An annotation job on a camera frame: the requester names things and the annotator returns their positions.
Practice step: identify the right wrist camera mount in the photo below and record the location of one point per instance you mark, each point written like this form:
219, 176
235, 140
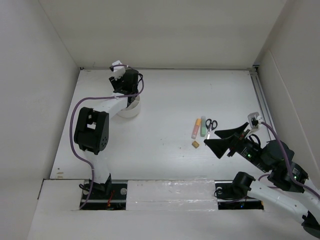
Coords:
255, 120

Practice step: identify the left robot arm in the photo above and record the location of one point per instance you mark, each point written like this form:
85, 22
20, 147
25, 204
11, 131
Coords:
89, 126

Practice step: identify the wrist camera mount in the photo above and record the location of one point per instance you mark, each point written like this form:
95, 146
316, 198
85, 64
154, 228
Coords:
118, 69
255, 120

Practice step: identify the aluminium rail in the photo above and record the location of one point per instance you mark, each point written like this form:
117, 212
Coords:
262, 102

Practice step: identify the small yellow eraser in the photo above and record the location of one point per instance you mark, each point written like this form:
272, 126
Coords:
195, 144

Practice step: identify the white round divided container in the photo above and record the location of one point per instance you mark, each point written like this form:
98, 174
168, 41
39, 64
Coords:
131, 111

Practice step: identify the green highlighter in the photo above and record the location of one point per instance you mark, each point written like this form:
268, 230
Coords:
203, 128

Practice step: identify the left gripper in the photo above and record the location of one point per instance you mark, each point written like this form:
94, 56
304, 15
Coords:
116, 82

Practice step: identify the white front panel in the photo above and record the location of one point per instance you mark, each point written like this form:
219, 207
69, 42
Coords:
171, 195

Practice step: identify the black handled scissors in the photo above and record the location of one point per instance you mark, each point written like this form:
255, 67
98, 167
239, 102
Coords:
210, 125

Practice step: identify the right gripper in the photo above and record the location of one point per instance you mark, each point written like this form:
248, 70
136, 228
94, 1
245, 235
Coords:
218, 146

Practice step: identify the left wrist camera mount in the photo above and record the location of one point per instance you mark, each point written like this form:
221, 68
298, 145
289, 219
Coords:
118, 69

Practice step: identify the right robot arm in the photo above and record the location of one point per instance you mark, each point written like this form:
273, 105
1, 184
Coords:
291, 189

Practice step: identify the orange pink highlighter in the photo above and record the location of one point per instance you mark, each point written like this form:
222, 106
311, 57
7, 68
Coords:
196, 128

